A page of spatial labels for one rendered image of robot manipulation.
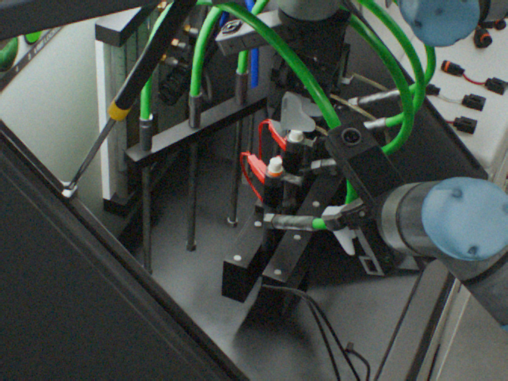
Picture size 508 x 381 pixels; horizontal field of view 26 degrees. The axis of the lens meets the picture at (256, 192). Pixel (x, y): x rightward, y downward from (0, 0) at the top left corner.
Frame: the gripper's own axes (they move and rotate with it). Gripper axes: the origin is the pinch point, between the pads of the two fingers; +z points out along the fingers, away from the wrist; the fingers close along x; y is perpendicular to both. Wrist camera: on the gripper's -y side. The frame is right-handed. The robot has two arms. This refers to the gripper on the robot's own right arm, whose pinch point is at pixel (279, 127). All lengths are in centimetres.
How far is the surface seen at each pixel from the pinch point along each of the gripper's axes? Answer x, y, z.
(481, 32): 64, 15, 21
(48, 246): -34.9, -14.4, -3.5
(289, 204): -0.6, 2.9, 12.7
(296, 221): -12.1, 7.5, 3.6
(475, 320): 88, 29, 122
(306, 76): -11.2, 6.4, -18.6
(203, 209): 17.0, -17.9, 38.8
